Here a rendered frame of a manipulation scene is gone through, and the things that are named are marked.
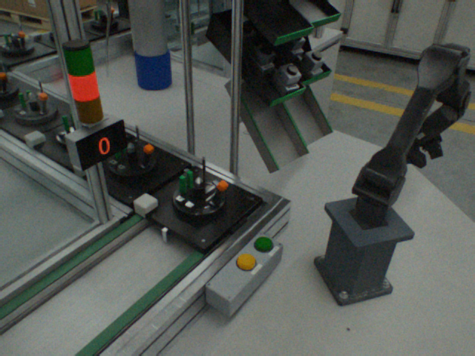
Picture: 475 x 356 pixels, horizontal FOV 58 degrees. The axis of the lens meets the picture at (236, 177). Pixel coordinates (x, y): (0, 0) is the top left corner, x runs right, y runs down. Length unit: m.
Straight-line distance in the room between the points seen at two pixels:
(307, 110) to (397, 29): 3.55
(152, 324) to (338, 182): 0.78
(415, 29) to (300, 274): 3.97
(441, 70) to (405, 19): 3.88
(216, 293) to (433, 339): 0.49
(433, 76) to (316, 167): 0.62
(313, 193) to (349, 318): 0.45
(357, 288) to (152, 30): 1.30
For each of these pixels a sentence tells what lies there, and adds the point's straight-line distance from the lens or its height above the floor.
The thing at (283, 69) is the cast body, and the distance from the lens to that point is 1.12.
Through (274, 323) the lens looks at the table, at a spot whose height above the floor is 0.86.
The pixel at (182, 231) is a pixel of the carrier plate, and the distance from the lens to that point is 1.04.
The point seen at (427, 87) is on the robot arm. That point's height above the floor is 1.33.
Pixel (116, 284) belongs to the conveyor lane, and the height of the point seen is 0.92.
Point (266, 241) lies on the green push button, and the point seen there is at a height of 0.97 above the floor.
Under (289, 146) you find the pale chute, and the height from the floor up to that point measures 1.02.
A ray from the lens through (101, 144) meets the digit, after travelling 0.93.
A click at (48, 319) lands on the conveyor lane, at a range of 1.01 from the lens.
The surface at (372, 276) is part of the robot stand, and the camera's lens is 1.05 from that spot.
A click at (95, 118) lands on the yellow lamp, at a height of 1.27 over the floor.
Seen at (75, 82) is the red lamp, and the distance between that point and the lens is 0.88.
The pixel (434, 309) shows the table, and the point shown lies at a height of 0.86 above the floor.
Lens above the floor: 1.70
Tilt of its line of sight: 37 degrees down
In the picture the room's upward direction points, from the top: 2 degrees clockwise
